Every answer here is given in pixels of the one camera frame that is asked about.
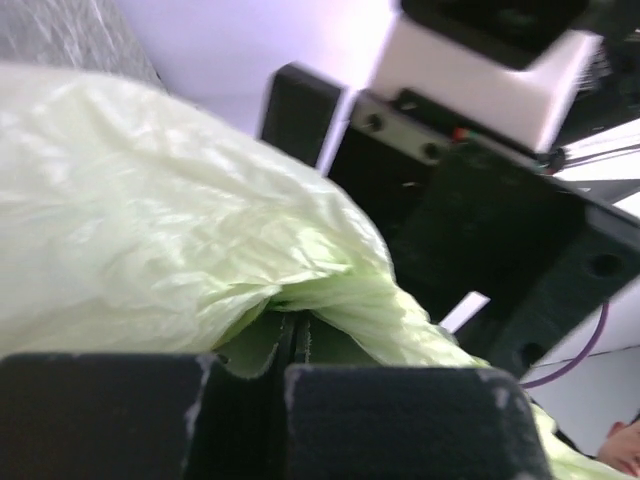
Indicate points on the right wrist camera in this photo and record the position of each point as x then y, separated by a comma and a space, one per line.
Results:
511, 67

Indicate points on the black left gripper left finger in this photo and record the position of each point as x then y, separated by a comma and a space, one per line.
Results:
149, 416

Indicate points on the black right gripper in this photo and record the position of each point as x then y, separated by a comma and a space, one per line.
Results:
462, 212

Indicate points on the light green plastic bag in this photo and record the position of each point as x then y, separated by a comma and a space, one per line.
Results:
132, 223

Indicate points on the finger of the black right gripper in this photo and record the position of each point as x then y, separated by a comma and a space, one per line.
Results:
298, 112

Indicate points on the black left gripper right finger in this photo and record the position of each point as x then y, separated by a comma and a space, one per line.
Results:
353, 422

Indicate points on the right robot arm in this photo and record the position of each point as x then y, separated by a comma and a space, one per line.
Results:
607, 96

